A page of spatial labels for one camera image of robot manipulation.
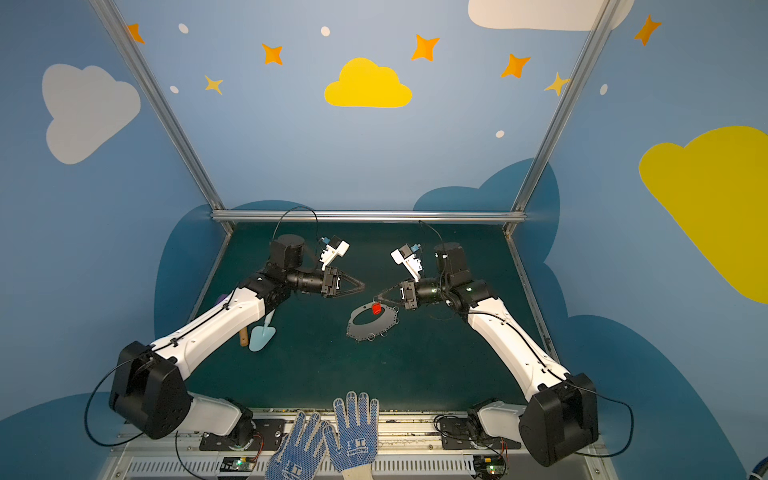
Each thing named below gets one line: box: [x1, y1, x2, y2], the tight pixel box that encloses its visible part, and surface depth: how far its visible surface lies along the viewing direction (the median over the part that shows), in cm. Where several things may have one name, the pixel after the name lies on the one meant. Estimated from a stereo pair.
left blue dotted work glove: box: [265, 411, 330, 480], surface depth 72 cm
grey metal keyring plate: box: [346, 303, 401, 342], surface depth 96 cm
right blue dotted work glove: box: [323, 391, 380, 480], surface depth 75 cm
